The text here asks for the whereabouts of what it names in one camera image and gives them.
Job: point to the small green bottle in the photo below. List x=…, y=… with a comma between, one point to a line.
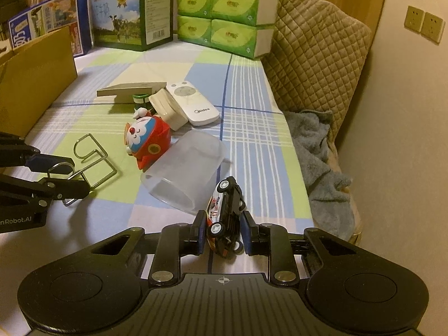
x=141, y=101

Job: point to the beige wall socket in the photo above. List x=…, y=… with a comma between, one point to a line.
x=414, y=18
x=432, y=27

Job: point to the translucent plastic cup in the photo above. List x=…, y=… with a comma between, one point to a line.
x=189, y=168

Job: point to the white remote control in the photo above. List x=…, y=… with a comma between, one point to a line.
x=192, y=105

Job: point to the black white toy car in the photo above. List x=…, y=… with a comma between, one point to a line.
x=225, y=213

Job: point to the cream power adapter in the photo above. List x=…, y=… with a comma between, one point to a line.
x=168, y=108

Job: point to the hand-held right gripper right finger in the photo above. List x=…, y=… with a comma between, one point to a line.
x=247, y=234

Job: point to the grey blue towel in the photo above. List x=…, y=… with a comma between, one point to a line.
x=322, y=168

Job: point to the quilted beige cushion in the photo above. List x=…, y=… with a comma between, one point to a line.
x=315, y=59

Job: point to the stack of green tissue packs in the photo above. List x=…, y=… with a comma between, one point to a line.
x=227, y=7

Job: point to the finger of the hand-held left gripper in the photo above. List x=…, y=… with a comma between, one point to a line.
x=45, y=163
x=66, y=188

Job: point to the blue cartoon milk carton box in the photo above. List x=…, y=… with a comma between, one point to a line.
x=45, y=17

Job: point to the cow print milk carton box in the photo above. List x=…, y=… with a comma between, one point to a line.
x=119, y=17

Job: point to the red blue cartoon cat figure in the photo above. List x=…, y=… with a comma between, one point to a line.
x=150, y=140

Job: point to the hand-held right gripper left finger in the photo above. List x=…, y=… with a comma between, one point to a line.
x=200, y=232

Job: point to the brown cardboard box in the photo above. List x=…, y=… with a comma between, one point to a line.
x=35, y=77

